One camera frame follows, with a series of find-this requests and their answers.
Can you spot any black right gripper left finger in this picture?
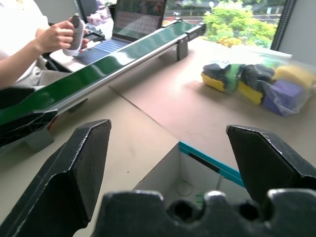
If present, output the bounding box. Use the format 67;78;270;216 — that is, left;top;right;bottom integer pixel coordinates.
0;119;112;237

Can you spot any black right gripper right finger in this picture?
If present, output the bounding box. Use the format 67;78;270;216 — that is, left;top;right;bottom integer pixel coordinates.
226;124;316;206

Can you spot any white grey handheld remote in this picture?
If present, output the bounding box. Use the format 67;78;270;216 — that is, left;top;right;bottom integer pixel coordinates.
62;13;87;57

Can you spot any cardboard shoebox with teal rim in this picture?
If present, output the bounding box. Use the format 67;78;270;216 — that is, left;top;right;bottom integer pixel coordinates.
0;85;246;205

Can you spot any person's right hand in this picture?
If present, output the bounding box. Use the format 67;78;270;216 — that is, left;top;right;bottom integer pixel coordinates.
35;20;90;54

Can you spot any purple foam block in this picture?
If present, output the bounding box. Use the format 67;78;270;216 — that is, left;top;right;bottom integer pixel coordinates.
261;79;305;117

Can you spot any yellow black sponge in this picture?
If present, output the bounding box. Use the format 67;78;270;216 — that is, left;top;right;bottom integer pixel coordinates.
201;63;232;94
236;64;275;105

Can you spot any clear plastic bag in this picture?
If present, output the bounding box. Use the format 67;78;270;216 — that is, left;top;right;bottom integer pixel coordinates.
200;46;316;117

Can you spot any green sponge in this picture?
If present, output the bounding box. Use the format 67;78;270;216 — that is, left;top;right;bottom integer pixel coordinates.
223;63;245;96

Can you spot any pale yellow sponge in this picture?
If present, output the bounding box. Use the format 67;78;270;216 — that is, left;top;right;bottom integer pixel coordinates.
271;65;316;89

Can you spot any small black device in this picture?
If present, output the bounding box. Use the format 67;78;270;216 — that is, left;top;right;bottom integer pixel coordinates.
83;30;106;43

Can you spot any person in white shirt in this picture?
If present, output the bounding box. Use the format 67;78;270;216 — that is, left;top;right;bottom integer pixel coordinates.
0;0;73;87

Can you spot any purple plush toy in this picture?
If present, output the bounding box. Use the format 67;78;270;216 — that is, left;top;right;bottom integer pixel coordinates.
86;0;117;25

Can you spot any grey laptop computer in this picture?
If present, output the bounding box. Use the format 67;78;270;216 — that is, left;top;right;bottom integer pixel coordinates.
74;0;167;66

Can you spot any green conveyor belt silver frame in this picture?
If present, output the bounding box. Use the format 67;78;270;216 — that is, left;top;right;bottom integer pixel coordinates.
0;18;207;153

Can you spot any black window frame post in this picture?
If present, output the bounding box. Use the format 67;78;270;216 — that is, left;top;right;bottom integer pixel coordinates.
270;0;297;50

